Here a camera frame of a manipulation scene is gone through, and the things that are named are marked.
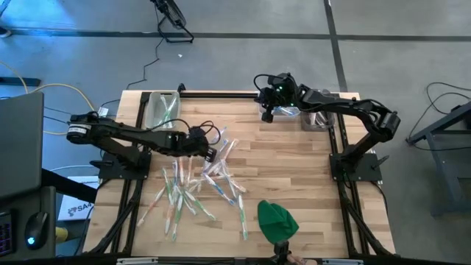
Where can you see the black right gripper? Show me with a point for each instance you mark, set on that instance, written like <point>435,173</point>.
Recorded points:
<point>279,95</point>

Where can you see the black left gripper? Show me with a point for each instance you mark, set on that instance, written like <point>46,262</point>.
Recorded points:
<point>197,143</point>

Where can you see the orange toothbrush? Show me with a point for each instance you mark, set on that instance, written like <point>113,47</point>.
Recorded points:
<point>317,119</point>
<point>151,206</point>
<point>325,121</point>
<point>190,171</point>
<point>239,187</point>
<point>181,173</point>
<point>231,147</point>
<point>169,221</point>

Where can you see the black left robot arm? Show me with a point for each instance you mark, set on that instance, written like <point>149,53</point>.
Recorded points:
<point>121,132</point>

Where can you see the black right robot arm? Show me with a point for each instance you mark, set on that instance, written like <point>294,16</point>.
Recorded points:
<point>349,106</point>

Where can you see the clear plastic bin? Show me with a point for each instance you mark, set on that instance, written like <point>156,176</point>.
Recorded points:
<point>285,118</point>

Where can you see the smoky grey plastic bin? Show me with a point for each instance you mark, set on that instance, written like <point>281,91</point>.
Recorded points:
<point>307,125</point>

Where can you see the frosted white plastic bin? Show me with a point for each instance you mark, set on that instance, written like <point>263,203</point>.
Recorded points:
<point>152,110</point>

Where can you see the green cloth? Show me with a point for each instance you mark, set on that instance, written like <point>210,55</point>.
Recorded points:
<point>276,221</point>

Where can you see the black diagonal stand bar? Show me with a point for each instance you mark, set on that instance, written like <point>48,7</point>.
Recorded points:
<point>70,186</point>

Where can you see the black grabber tool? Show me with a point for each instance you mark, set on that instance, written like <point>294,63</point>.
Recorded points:
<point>281,254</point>

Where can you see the white printed cardboard box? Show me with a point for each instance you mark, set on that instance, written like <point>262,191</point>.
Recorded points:
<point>73,211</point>

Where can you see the person's hand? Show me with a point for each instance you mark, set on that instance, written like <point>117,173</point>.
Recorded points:
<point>296,260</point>

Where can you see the yellow plug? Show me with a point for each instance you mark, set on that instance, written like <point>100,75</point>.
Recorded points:
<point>62,235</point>

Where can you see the dark grey monitor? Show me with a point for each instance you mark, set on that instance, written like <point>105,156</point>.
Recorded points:
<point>20,147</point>

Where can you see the grey metal table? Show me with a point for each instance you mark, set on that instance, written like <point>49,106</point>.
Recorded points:
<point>441,173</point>

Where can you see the black computer mouse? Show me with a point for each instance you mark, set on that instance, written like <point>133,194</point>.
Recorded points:
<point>37,228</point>

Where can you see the black floor bar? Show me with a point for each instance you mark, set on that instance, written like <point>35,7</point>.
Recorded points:
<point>18,81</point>

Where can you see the dark operator desk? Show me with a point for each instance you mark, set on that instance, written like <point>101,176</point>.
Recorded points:
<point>14,200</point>

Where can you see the backlit keyboard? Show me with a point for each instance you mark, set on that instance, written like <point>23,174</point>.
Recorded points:
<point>5,235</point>

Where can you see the black frame clamp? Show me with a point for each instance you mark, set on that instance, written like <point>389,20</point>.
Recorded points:
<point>181,88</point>

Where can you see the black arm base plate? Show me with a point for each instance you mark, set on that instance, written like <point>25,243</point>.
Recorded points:
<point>108,173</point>
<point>371,173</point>

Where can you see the black table frame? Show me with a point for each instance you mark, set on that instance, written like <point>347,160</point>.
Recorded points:
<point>130,221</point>

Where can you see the silver bracket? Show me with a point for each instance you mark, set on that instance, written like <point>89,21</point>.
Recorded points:
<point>342,262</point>
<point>136,261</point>

